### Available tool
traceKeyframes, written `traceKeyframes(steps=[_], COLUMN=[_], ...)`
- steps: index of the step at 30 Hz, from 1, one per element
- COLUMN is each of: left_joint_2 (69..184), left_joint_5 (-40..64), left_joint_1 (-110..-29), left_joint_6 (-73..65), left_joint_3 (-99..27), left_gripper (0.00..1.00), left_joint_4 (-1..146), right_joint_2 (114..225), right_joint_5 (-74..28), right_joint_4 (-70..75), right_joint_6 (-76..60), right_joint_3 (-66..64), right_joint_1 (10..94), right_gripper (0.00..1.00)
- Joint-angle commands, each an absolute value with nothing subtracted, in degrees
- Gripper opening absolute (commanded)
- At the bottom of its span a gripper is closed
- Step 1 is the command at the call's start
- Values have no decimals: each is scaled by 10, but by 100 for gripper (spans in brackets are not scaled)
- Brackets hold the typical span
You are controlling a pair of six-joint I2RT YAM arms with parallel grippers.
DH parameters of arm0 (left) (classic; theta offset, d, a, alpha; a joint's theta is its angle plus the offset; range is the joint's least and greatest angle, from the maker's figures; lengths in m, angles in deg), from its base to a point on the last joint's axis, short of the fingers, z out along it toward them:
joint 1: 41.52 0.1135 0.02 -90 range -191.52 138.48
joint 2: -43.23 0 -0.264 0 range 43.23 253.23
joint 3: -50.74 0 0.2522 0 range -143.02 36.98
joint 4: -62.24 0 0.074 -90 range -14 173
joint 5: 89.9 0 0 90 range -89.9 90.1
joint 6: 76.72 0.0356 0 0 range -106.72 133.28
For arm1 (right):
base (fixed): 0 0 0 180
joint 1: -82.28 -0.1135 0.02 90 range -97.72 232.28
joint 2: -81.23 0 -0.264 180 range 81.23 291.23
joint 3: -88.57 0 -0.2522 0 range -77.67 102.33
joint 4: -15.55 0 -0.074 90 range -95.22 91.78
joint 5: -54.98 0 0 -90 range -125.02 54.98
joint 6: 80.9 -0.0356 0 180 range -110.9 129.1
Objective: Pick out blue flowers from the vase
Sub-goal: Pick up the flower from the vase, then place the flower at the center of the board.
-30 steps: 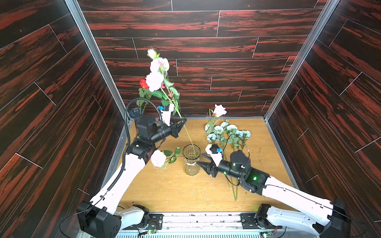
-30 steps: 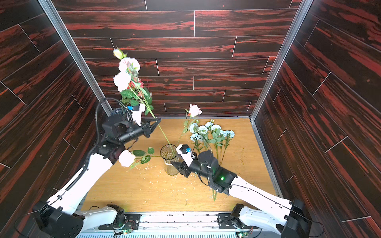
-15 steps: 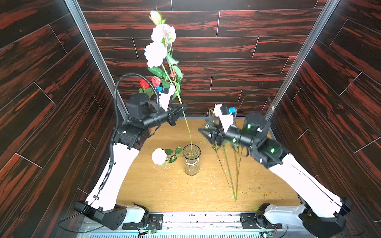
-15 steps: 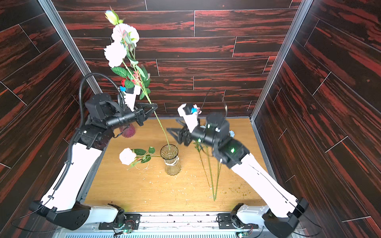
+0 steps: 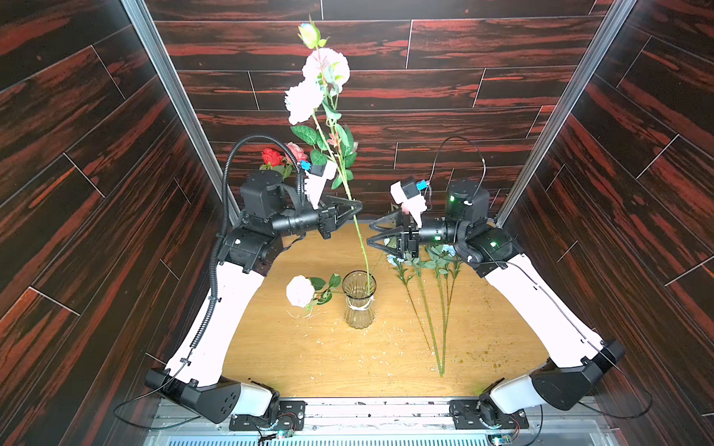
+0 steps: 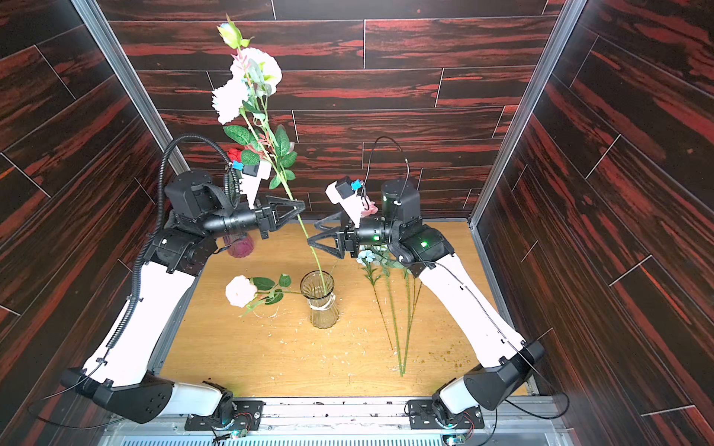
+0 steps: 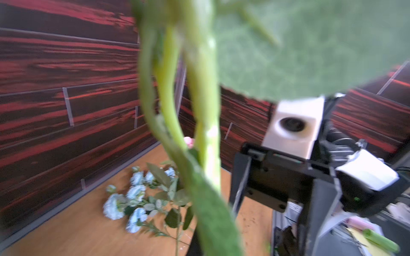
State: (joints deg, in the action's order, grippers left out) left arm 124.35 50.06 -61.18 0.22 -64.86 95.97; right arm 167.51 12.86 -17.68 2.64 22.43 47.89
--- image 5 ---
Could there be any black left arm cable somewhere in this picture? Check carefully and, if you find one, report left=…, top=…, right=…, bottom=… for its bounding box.
left=183, top=134, right=305, bottom=358

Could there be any clear glass vase with ribbon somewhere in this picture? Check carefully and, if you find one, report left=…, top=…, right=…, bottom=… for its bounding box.
left=342, top=271, right=377, bottom=329

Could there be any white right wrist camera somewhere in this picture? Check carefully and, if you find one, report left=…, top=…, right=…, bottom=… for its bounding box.
left=390, top=178, right=429, bottom=207

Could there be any pink rose stem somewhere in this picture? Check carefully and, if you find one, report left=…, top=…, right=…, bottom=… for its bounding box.
left=283, top=142, right=310, bottom=178

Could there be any small light blue sprig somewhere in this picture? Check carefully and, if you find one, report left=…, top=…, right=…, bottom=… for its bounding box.
left=387, top=255, right=431, bottom=350

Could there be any short pale pink rose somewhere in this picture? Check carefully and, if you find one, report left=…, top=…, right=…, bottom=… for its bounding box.
left=286, top=274, right=342, bottom=310

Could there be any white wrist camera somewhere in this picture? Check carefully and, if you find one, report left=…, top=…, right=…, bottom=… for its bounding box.
left=390, top=178, right=429, bottom=207
left=300, top=161, right=338, bottom=210

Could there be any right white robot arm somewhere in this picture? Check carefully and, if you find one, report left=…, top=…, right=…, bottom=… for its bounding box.
left=367, top=211, right=625, bottom=426

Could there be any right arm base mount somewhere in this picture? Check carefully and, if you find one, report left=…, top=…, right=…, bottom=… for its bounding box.
left=448, top=388, right=529, bottom=430

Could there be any red rose stem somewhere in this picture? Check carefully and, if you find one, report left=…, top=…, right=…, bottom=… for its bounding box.
left=260, top=148, right=284, bottom=173

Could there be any white flower stem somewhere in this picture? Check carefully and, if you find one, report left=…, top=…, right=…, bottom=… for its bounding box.
left=413, top=245, right=452, bottom=377

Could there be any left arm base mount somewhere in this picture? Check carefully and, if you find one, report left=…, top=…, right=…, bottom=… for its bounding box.
left=229, top=381, right=307, bottom=432

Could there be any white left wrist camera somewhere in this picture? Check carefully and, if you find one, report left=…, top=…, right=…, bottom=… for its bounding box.
left=300, top=161, right=338, bottom=210

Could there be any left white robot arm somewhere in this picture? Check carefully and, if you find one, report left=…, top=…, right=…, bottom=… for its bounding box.
left=145, top=167, right=362, bottom=427

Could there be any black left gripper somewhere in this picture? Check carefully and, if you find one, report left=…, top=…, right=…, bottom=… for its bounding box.
left=265, top=196, right=358, bottom=245

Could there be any light blue flower bunch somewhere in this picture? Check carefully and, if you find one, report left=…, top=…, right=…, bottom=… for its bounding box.
left=283, top=20, right=374, bottom=294

